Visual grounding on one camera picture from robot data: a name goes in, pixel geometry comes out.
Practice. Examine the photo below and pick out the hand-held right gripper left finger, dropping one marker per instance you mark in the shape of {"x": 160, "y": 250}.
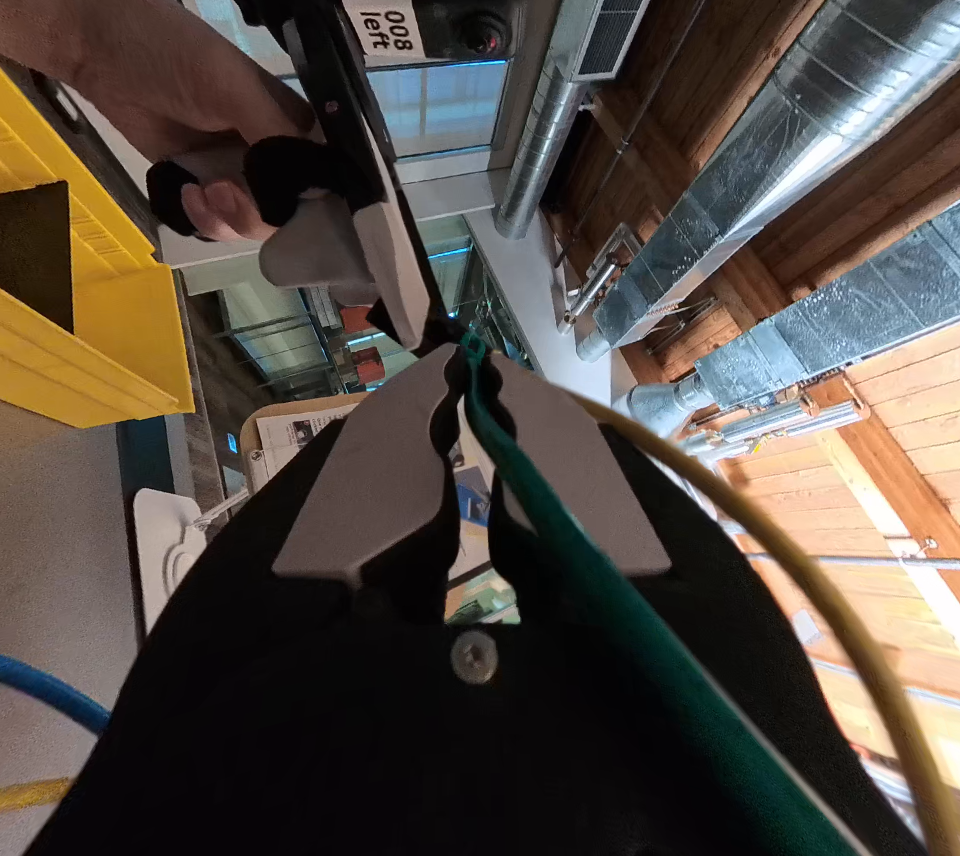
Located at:
{"x": 367, "y": 496}

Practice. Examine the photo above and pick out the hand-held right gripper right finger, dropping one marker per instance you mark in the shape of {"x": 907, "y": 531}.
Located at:
{"x": 592, "y": 481}

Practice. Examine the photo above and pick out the instruction sheet on stand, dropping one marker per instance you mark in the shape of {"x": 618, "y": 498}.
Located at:
{"x": 251, "y": 421}

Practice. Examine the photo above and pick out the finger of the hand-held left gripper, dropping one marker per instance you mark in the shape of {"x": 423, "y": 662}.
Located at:
{"x": 397, "y": 271}

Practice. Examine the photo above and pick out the silver ventilation ducts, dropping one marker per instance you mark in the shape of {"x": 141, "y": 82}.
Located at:
{"x": 825, "y": 83}

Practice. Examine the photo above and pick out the clear poster holder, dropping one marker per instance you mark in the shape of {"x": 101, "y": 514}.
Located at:
{"x": 221, "y": 511}

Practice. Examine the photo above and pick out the yellow plastic bin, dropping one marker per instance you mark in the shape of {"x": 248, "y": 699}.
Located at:
{"x": 112, "y": 361}

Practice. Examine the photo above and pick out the white stand base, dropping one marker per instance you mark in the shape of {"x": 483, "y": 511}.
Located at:
{"x": 161, "y": 533}

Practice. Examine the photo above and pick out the red storage case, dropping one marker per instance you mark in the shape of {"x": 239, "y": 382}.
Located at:
{"x": 370, "y": 365}
{"x": 354, "y": 317}

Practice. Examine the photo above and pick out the person's left hand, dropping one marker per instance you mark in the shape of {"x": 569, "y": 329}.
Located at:
{"x": 225, "y": 106}

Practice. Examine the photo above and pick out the printed instruction poster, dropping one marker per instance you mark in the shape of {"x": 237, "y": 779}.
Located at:
{"x": 300, "y": 432}

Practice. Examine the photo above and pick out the large glass window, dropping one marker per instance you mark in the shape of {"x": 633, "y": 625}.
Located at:
{"x": 450, "y": 106}

